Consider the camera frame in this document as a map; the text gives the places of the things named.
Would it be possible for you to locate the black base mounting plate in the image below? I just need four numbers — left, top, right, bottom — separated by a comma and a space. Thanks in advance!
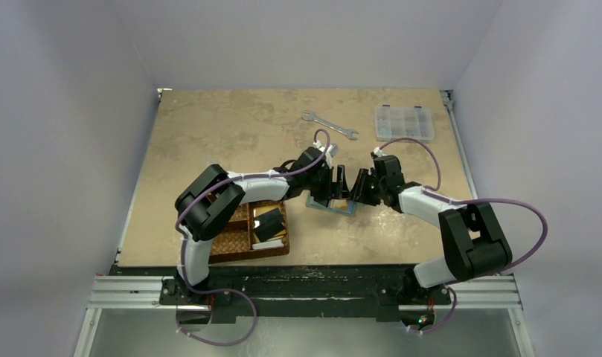
109, 264, 452, 324

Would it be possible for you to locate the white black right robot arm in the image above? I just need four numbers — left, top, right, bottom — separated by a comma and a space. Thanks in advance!
350, 155, 513, 303

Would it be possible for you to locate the silver open-end wrench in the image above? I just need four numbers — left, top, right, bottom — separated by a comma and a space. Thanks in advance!
301, 110, 359, 141

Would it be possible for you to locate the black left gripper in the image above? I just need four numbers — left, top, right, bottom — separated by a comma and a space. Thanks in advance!
304, 165, 350, 201

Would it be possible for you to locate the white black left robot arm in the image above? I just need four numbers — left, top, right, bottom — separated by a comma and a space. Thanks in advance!
174, 141, 338, 304

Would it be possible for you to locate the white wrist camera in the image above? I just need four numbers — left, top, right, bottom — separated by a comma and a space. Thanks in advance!
314, 141, 339, 167
371, 147, 386, 159

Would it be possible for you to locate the stack of cards in basket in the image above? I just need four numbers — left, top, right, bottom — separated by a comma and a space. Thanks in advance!
252, 237, 284, 250

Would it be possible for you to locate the teal leather card holder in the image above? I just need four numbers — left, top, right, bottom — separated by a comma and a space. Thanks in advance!
306, 194, 358, 216

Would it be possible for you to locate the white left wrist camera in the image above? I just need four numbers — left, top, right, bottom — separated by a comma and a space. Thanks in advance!
314, 141, 339, 167

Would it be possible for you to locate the black card in basket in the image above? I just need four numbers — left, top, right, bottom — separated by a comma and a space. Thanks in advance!
253, 206, 286, 242

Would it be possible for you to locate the aluminium frame rail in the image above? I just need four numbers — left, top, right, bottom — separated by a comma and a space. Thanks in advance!
74, 276, 208, 356

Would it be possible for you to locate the brown woven divided basket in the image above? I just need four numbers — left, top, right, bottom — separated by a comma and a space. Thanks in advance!
208, 201, 290, 264

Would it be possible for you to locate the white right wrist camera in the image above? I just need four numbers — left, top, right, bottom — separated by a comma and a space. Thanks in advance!
371, 147, 386, 159

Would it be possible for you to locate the clear plastic organizer box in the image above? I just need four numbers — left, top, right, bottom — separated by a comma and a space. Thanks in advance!
374, 104, 435, 142

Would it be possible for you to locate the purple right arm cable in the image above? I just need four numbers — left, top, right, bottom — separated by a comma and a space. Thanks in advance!
374, 137, 549, 336

